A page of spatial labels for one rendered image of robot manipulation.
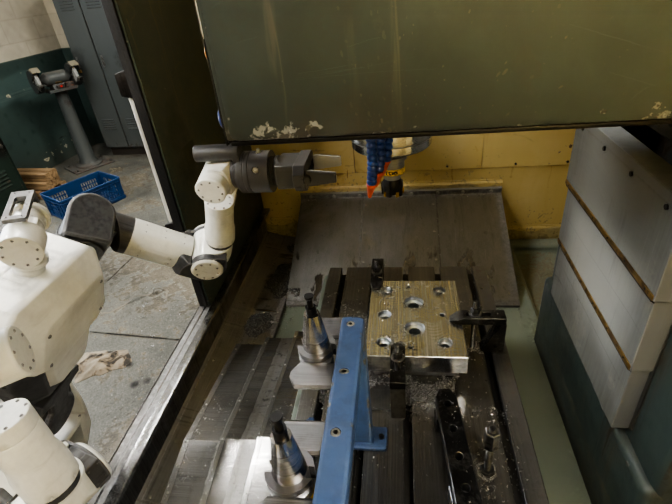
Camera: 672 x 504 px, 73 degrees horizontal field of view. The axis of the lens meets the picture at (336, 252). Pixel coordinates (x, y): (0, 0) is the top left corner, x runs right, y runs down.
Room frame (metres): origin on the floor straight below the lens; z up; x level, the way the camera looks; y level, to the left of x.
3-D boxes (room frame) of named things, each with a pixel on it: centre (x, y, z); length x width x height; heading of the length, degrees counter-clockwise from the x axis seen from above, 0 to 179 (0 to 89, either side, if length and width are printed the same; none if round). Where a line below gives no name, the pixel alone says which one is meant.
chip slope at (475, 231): (1.52, -0.25, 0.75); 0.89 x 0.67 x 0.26; 80
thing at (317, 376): (0.51, 0.06, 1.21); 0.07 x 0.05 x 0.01; 80
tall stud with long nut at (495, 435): (0.51, -0.24, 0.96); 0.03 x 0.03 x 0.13
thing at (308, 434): (0.40, 0.08, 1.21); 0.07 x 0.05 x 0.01; 80
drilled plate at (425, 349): (0.88, -0.18, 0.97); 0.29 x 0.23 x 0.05; 170
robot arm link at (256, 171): (0.91, 0.09, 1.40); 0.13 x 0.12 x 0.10; 170
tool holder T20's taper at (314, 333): (0.56, 0.05, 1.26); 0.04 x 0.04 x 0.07
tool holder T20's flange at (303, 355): (0.56, 0.05, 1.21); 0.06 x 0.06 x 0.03
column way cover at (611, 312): (0.79, -0.57, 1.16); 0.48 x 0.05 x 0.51; 170
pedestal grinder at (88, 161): (5.35, 2.81, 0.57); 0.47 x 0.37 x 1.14; 134
